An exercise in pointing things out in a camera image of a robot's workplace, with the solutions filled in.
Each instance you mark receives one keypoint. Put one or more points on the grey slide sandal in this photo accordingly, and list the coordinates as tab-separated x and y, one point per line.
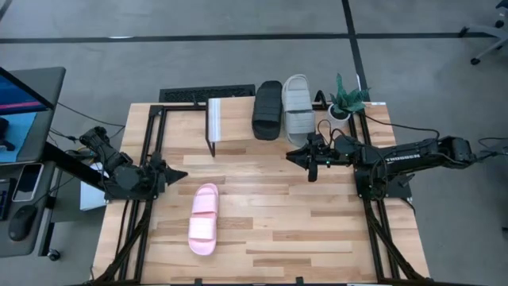
298	111

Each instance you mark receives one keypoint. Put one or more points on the computer monitor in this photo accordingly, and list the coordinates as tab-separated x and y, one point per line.
20	99

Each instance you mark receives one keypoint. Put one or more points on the black metal rig frame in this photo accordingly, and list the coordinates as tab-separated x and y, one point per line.
156	110

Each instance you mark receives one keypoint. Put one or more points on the black smartphone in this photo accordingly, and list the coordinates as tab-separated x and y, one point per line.
28	182

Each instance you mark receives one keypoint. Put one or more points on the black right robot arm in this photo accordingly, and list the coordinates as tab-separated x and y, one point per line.
405	157

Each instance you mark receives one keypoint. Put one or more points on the white box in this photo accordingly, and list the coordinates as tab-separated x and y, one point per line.
89	198

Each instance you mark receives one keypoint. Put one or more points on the grey side desk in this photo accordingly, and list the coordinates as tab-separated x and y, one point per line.
51	91

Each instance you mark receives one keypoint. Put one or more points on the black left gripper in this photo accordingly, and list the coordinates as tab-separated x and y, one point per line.
156	176

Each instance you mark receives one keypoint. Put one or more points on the black keyboard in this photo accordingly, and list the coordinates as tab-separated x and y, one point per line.
4	198
182	94

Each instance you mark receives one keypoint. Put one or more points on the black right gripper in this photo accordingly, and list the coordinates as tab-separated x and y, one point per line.
323	153

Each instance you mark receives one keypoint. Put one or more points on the green plant in white pot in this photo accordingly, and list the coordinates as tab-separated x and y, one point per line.
344	103

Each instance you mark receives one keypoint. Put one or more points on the wooden shelf with black legs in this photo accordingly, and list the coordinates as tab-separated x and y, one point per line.
234	119

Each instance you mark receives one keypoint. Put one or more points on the black caster wheel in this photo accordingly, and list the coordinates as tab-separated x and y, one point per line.
53	254

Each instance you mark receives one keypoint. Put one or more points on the office chair base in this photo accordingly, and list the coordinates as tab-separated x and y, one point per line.
488	33

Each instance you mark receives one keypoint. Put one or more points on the grey metal stand foot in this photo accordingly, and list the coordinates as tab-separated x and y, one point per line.
498	151

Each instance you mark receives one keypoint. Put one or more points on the pink slide sandal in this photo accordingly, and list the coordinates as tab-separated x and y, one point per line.
203	218

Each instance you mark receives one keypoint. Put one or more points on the black computer mouse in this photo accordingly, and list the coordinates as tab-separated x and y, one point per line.
22	222

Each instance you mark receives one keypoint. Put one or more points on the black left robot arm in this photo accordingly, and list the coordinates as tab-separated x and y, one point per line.
119	171

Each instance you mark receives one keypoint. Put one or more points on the black slide sandal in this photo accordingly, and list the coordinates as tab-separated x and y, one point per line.
267	111

